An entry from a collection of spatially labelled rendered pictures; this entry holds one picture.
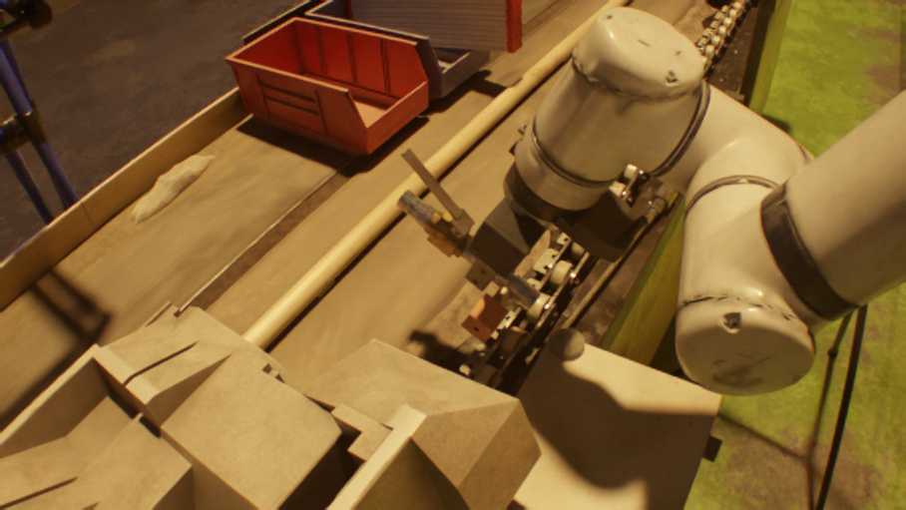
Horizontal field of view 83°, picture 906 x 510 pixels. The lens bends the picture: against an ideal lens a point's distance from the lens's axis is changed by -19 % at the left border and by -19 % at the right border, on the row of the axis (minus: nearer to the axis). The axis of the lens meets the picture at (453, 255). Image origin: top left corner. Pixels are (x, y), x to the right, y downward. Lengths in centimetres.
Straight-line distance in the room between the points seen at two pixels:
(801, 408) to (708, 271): 142
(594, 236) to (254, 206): 66
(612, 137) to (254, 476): 37
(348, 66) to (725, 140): 91
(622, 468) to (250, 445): 36
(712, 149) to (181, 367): 49
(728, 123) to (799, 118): 244
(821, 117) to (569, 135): 256
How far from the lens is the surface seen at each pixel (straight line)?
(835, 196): 34
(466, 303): 83
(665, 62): 43
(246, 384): 56
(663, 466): 66
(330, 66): 129
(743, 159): 45
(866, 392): 191
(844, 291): 35
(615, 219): 56
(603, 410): 68
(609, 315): 80
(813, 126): 288
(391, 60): 116
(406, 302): 84
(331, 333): 82
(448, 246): 68
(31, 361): 102
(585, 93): 44
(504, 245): 54
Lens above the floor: 138
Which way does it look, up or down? 46 degrees down
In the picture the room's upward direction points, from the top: 5 degrees counter-clockwise
